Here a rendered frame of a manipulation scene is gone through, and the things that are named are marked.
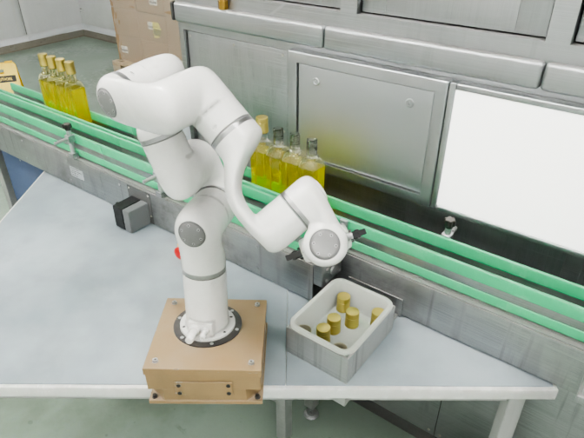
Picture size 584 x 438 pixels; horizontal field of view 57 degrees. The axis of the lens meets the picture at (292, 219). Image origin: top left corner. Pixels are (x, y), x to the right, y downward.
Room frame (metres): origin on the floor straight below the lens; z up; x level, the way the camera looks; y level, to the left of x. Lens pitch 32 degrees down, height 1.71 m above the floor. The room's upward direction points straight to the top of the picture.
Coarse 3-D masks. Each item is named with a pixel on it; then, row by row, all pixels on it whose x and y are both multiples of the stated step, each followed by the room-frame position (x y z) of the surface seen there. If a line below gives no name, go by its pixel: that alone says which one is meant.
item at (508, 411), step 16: (416, 400) 0.85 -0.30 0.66; (432, 400) 0.85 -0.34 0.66; (448, 400) 0.85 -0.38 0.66; (464, 400) 0.85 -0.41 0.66; (480, 400) 0.85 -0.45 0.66; (496, 400) 0.85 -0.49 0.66; (512, 400) 0.85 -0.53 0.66; (496, 416) 0.88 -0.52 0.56; (512, 416) 0.85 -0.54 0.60; (496, 432) 0.86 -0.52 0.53; (512, 432) 0.85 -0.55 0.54
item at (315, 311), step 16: (336, 288) 1.07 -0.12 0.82; (352, 288) 1.06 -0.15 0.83; (320, 304) 1.01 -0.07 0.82; (352, 304) 1.05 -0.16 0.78; (368, 304) 1.03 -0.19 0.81; (384, 304) 1.00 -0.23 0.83; (304, 320) 0.96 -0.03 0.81; (320, 320) 1.01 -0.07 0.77; (368, 320) 1.01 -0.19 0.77; (336, 336) 0.95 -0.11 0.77; (352, 336) 0.95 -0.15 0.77; (336, 352) 0.84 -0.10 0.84; (352, 352) 0.83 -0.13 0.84
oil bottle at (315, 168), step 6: (306, 156) 1.28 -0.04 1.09; (318, 156) 1.29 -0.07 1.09; (300, 162) 1.28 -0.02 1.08; (306, 162) 1.27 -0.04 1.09; (312, 162) 1.26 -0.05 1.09; (318, 162) 1.27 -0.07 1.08; (300, 168) 1.28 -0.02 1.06; (306, 168) 1.26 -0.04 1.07; (312, 168) 1.26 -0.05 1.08; (318, 168) 1.27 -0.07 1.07; (324, 168) 1.29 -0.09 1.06; (300, 174) 1.28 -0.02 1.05; (306, 174) 1.26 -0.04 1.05; (312, 174) 1.25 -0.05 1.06; (318, 174) 1.27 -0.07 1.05; (318, 180) 1.27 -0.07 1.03
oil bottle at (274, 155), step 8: (272, 144) 1.37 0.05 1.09; (272, 152) 1.34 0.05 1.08; (280, 152) 1.33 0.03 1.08; (272, 160) 1.34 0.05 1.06; (280, 160) 1.32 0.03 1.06; (272, 168) 1.34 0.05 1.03; (280, 168) 1.32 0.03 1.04; (272, 176) 1.34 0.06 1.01; (280, 176) 1.32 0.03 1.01; (272, 184) 1.34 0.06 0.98; (280, 184) 1.32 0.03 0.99; (280, 192) 1.32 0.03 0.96
